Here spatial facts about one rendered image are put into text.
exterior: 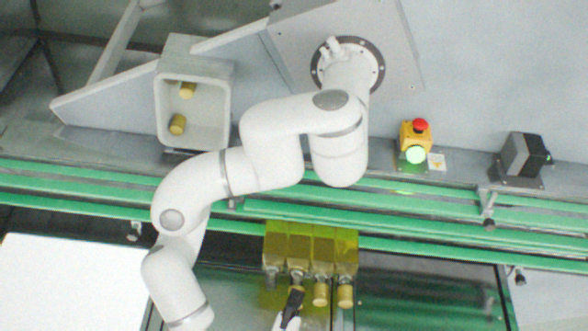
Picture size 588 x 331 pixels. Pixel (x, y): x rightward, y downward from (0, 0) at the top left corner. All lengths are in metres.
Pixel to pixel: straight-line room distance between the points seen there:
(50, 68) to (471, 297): 1.58
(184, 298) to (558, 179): 0.99
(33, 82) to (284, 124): 1.37
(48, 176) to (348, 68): 0.80
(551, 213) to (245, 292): 0.78
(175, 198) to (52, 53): 1.37
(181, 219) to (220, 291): 0.52
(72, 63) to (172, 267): 1.29
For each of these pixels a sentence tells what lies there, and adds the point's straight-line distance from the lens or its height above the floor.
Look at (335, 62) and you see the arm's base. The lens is 1.12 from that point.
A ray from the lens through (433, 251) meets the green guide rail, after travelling 1.50.
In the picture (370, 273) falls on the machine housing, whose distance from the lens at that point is 1.57.
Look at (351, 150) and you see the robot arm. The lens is 0.91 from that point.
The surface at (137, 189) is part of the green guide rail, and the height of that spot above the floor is 0.93.
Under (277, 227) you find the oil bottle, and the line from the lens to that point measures 1.36.
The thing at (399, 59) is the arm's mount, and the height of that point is 0.87.
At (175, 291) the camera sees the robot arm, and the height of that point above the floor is 1.32.
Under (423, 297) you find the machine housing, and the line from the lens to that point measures 1.57.
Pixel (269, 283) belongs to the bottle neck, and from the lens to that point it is 1.29.
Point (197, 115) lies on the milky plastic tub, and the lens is 1.43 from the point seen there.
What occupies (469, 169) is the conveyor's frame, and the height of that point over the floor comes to 0.83.
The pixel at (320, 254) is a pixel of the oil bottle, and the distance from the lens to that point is 1.34.
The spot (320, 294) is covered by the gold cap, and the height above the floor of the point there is 1.15.
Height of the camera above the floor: 1.82
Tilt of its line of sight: 44 degrees down
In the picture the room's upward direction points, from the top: 175 degrees counter-clockwise
